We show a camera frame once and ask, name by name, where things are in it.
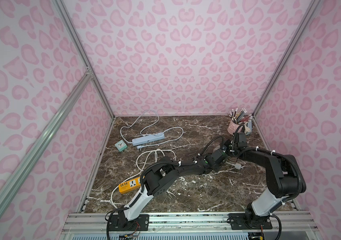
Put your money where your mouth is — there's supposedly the white power strip cord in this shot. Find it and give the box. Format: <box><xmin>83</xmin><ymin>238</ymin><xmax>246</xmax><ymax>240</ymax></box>
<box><xmin>225</xmin><ymin>161</ymin><xmax>242</xmax><ymax>171</ymax></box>

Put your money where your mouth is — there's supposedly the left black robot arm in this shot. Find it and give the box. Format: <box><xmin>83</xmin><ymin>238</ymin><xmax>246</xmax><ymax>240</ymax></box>
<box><xmin>105</xmin><ymin>136</ymin><xmax>227</xmax><ymax>240</ymax></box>

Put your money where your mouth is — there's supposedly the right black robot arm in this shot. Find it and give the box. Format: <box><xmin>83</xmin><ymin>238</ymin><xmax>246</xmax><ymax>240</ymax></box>
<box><xmin>225</xmin><ymin>125</ymin><xmax>306</xmax><ymax>222</ymax></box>

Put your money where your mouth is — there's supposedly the light blue power strip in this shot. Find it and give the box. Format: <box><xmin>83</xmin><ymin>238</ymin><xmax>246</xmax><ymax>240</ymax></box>
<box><xmin>132</xmin><ymin>133</ymin><xmax>165</xmax><ymax>146</ymax></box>

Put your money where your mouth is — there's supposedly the orange power strip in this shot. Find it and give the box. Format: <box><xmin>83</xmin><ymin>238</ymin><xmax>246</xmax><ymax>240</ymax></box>
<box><xmin>119</xmin><ymin>177</ymin><xmax>141</xmax><ymax>195</ymax></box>

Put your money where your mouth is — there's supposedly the pink pencil cup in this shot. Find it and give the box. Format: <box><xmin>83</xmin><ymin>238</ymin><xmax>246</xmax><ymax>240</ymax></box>
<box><xmin>227</xmin><ymin>121</ymin><xmax>244</xmax><ymax>135</ymax></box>

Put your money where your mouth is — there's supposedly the blue beige pencil sharpener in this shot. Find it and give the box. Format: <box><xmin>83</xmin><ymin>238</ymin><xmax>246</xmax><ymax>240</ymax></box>
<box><xmin>244</xmin><ymin>119</ymin><xmax>252</xmax><ymax>136</ymax></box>

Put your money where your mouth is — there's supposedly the bundle of pencils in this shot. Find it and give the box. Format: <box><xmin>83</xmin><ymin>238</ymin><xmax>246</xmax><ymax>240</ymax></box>
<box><xmin>229</xmin><ymin>108</ymin><xmax>253</xmax><ymax>125</ymax></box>

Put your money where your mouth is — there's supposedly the small green alarm clock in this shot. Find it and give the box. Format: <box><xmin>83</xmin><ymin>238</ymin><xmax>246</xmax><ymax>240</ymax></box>
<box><xmin>115</xmin><ymin>140</ymin><xmax>128</xmax><ymax>152</ymax></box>

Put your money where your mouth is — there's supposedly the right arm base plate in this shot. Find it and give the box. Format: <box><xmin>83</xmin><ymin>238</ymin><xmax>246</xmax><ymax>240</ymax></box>
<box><xmin>226</xmin><ymin>213</ymin><xmax>273</xmax><ymax>230</ymax></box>

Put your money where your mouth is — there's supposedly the orange strip white cord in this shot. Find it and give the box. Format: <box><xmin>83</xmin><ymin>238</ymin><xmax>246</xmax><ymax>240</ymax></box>
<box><xmin>110</xmin><ymin>148</ymin><xmax>177</xmax><ymax>210</ymax></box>

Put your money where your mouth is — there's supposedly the aluminium front rail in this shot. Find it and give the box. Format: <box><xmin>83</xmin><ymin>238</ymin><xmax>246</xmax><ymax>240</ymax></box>
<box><xmin>62</xmin><ymin>211</ymin><xmax>319</xmax><ymax>237</ymax></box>

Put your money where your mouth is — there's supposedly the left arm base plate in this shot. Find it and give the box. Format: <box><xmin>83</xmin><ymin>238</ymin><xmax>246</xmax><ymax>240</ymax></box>
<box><xmin>105</xmin><ymin>214</ymin><xmax>150</xmax><ymax>232</ymax></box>

